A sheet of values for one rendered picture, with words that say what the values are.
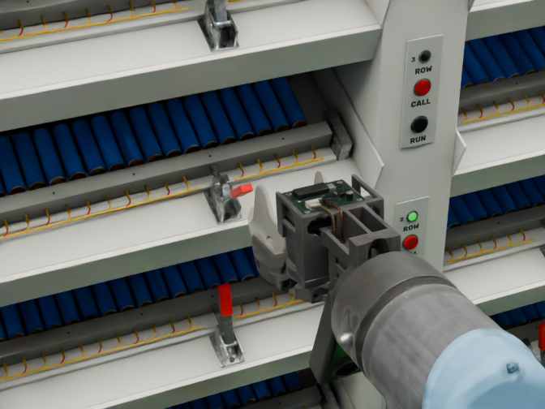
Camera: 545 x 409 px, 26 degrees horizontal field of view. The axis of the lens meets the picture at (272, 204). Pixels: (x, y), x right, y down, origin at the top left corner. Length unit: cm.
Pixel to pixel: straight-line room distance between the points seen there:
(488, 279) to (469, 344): 69
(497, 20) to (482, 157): 17
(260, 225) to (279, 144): 24
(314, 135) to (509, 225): 33
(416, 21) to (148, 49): 27
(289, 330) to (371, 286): 52
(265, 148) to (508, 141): 28
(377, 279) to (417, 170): 44
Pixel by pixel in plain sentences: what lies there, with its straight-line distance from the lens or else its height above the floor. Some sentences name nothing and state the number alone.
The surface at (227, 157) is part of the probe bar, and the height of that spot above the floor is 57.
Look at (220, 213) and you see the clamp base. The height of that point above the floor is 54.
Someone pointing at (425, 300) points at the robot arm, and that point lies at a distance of 80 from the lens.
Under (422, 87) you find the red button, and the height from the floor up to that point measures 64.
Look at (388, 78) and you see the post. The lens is 118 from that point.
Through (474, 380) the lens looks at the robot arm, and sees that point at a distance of 74.
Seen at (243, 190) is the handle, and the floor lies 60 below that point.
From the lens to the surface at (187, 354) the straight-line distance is 131.
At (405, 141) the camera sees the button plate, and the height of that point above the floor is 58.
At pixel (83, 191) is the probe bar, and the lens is 117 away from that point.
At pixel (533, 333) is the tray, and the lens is 161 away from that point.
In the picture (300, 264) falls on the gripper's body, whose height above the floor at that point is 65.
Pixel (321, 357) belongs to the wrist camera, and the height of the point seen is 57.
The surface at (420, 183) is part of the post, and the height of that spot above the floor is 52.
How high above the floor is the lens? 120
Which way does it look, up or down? 33 degrees down
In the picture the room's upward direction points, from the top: straight up
